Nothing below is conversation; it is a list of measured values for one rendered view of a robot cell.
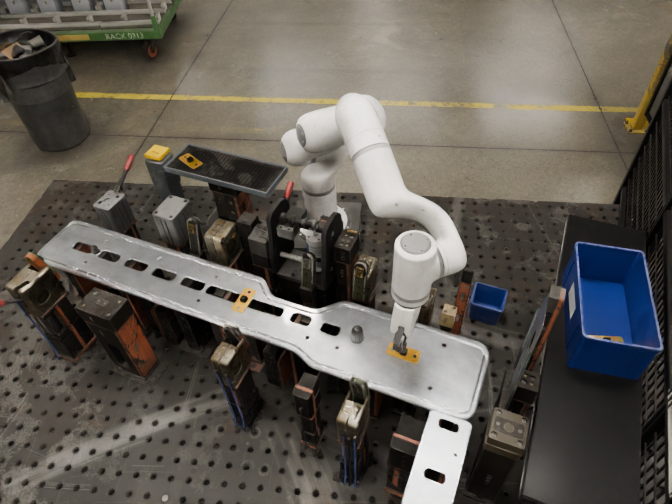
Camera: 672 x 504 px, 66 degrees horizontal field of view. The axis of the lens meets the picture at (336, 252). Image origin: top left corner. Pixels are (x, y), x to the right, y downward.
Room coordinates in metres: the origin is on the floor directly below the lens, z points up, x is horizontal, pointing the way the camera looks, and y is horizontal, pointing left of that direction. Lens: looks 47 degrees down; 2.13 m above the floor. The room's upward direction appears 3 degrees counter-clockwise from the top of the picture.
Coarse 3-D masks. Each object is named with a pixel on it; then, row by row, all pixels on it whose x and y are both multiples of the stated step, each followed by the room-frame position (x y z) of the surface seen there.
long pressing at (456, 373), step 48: (96, 240) 1.18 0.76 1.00; (144, 288) 0.97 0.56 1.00; (240, 288) 0.95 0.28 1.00; (288, 336) 0.78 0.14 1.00; (336, 336) 0.77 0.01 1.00; (384, 336) 0.76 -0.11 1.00; (432, 336) 0.75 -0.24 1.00; (384, 384) 0.62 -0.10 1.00; (432, 384) 0.62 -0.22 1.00; (480, 384) 0.61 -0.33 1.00
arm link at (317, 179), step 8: (336, 152) 1.38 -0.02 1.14; (344, 152) 1.39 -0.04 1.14; (320, 160) 1.37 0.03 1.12; (328, 160) 1.40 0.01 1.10; (336, 160) 1.38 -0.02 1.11; (304, 168) 1.44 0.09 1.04; (312, 168) 1.42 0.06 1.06; (320, 168) 1.40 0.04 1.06; (328, 168) 1.39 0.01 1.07; (336, 168) 1.38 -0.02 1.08; (304, 176) 1.40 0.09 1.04; (312, 176) 1.39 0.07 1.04; (320, 176) 1.38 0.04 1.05; (328, 176) 1.37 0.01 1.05; (304, 184) 1.39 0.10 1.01; (312, 184) 1.37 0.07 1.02; (320, 184) 1.37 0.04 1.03; (328, 184) 1.38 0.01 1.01; (312, 192) 1.37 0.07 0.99; (320, 192) 1.37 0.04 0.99; (328, 192) 1.38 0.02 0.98
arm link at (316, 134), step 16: (320, 112) 1.12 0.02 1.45; (304, 128) 1.09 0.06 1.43; (320, 128) 1.08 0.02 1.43; (336, 128) 1.08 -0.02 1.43; (288, 144) 1.36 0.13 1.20; (304, 144) 1.08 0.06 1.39; (320, 144) 1.07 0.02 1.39; (336, 144) 1.08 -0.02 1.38; (288, 160) 1.35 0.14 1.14; (304, 160) 1.31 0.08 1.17
